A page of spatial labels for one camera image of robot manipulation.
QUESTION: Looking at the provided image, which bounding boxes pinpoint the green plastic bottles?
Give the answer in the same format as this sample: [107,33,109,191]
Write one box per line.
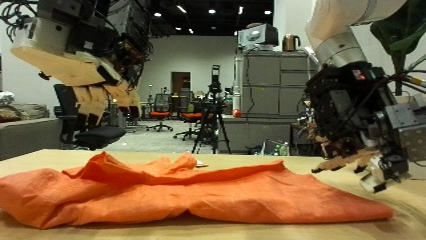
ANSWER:
[261,139,292,157]

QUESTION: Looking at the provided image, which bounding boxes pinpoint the grey boxy appliance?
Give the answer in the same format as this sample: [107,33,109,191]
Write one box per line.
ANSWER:
[237,23,281,51]

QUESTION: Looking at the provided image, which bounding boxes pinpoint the orange office chair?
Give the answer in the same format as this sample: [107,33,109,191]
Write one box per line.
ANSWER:
[145,93,176,133]
[172,99,205,141]

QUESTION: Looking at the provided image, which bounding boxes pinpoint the black cable bundle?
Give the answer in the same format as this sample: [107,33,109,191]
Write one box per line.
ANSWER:
[381,54,426,96]
[0,0,39,33]

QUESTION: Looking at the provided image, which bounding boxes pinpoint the grey low counter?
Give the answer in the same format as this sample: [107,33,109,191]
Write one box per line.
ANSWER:
[217,114,308,155]

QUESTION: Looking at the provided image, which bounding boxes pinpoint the copper kettle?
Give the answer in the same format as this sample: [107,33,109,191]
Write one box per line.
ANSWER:
[281,33,302,53]

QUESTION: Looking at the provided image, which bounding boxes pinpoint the brown door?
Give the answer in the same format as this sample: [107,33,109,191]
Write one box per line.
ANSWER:
[170,71,192,96]

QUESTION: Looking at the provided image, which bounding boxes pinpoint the white power strip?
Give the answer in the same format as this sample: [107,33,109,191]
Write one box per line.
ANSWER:
[304,46,322,66]

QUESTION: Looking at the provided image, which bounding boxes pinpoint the black camera tripod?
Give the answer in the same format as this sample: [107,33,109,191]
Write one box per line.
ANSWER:
[190,64,233,155]

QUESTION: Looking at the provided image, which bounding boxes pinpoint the beige blanket heap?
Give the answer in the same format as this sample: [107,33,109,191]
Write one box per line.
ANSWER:
[0,101,51,123]

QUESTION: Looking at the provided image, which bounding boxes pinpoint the grey metal cabinet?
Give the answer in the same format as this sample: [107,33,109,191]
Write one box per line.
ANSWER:
[241,49,321,118]

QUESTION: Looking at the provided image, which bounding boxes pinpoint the black office chair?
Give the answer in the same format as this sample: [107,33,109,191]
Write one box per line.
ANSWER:
[52,83,128,152]

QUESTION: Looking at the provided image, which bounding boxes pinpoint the black power cable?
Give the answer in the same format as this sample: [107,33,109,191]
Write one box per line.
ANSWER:
[244,49,257,116]

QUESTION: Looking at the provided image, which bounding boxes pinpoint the orange cloth garment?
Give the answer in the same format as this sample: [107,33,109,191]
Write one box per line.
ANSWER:
[0,151,395,230]

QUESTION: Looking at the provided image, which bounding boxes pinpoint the green leafy plant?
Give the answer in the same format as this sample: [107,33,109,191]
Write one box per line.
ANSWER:
[370,0,426,98]

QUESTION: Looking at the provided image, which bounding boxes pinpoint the silver crumpled foil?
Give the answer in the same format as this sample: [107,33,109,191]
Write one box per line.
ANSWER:
[0,90,16,107]

